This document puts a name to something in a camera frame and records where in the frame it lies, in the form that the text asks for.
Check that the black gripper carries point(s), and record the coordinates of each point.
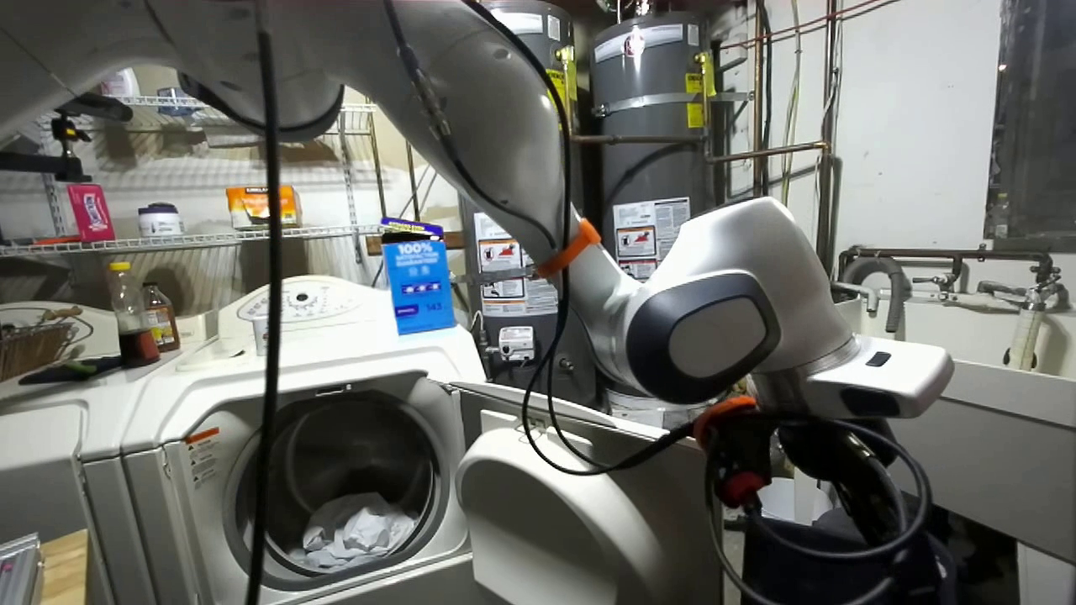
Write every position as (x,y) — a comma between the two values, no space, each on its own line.
(823,455)

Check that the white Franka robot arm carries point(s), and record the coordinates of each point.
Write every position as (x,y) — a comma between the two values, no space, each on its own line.
(473,112)

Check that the white plastic bucket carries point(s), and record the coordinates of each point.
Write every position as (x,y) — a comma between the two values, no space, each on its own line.
(801,505)

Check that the white utility sink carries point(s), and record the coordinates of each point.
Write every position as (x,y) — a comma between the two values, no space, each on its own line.
(996,457)

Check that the grey curved spout pipe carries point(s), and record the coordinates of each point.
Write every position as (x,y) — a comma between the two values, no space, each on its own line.
(884,287)

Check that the chrome sink faucet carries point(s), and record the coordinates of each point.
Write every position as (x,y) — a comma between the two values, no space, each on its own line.
(1009,291)

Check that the white washer door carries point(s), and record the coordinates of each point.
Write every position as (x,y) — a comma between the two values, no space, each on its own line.
(560,514)

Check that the grey water heater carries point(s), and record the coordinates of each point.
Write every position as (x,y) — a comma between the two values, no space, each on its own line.
(649,101)
(506,337)

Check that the yellow warning tag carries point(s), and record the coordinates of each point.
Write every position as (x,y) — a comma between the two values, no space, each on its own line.
(567,86)
(700,95)

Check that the blue cardboard detergent box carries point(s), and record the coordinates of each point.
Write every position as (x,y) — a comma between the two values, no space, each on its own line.
(419,279)

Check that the white laundry cloth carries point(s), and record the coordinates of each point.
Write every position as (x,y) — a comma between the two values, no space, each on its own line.
(358,531)

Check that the white front-load washing machine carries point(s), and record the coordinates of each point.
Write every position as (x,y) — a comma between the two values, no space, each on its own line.
(337,472)

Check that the orange package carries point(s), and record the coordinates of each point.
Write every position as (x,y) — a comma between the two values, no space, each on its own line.
(262,205)

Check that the white jar dark lid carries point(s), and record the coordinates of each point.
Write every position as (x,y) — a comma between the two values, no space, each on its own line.
(160,218)

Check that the yellow cap dark liquid bottle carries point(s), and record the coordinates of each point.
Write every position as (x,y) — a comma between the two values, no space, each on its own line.
(127,319)

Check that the black flat device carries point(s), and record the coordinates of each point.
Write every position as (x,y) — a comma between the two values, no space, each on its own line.
(68,371)

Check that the pink sign card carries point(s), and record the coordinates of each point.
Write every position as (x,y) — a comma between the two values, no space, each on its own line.
(87,211)

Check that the white dryer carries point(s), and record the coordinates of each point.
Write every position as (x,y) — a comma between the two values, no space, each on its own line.
(37,483)

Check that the wicker basket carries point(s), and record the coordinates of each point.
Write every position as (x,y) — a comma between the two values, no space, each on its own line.
(37,341)

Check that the dark metal wall pipes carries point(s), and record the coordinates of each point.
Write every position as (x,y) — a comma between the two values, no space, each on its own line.
(829,224)

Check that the black clamp mount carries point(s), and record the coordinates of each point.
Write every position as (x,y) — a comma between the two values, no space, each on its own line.
(44,161)

